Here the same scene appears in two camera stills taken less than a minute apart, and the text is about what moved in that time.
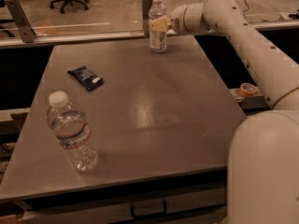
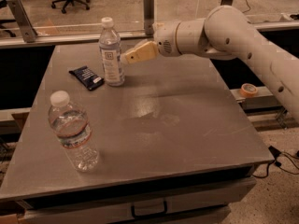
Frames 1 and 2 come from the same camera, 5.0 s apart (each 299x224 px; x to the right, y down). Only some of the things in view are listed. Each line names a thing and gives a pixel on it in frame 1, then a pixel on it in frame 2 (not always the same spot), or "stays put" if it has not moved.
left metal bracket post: [21, 21] stays put
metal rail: [107, 36] stays put
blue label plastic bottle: [158, 39] to [111, 54]
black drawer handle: [148, 215] stays put
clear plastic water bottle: [69, 125] stays put
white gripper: [177, 20] to [164, 37]
